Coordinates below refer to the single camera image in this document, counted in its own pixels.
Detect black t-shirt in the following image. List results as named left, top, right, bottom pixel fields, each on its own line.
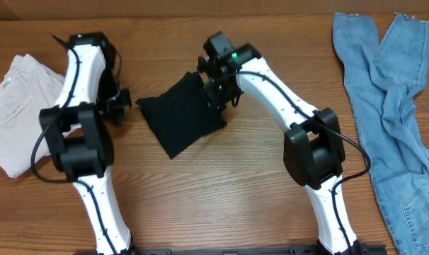
left=136, top=72, right=227, bottom=159

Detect light blue denim jeans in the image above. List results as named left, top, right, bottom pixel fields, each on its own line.
left=333, top=13, right=429, bottom=254

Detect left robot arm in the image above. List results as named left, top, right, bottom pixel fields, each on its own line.
left=38, top=32, right=138, bottom=254

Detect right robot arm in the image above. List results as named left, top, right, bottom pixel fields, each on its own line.
left=198, top=42, right=358, bottom=254

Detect folded beige trousers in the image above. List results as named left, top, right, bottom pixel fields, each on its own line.
left=0, top=54, right=64, bottom=178

